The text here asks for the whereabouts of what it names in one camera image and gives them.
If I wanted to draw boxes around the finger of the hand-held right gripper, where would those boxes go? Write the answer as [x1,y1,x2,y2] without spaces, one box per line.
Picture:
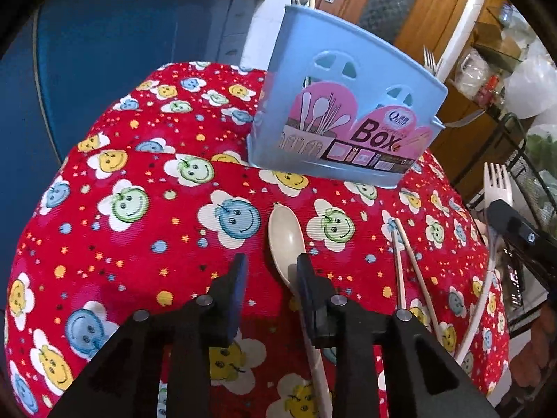
[485,198,557,266]

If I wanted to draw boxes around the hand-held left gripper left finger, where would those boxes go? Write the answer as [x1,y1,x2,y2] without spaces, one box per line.
[48,253,250,418]

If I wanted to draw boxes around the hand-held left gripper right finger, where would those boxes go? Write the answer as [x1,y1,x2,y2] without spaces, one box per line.
[296,253,499,418]

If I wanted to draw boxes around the white plastic fork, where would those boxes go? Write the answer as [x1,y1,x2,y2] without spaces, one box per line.
[455,162,514,364]

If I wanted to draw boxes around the cream plastic spoon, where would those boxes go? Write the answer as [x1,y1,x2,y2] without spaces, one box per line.
[267,204,334,418]

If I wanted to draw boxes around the blue plastic utensil holder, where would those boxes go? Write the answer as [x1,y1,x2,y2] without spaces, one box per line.
[247,4,449,190]

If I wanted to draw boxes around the green leafy vegetables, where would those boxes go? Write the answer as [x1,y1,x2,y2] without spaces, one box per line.
[524,125,557,210]

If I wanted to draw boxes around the wooden side cabinet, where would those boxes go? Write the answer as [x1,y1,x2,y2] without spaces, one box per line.
[429,78,523,188]

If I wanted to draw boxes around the red smiley printed tablecloth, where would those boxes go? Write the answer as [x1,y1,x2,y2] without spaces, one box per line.
[4,61,510,418]

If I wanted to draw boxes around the white plastic bag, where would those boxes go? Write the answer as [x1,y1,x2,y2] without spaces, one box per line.
[505,54,557,119]

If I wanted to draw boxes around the clear plastic bag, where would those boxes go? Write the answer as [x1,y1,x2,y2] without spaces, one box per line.
[455,48,485,93]

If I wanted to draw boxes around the metal fork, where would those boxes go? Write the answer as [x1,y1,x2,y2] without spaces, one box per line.
[422,45,438,75]

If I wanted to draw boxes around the cardboard box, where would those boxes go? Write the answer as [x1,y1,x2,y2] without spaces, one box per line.
[473,21,523,58]

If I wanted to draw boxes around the wooden door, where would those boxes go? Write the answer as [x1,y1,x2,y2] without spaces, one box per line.
[313,0,475,57]

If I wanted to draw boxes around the blue cabinet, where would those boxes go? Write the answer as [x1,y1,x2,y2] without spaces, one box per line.
[0,0,266,279]

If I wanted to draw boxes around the black wire rack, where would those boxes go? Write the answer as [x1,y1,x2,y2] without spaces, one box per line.
[468,113,557,327]

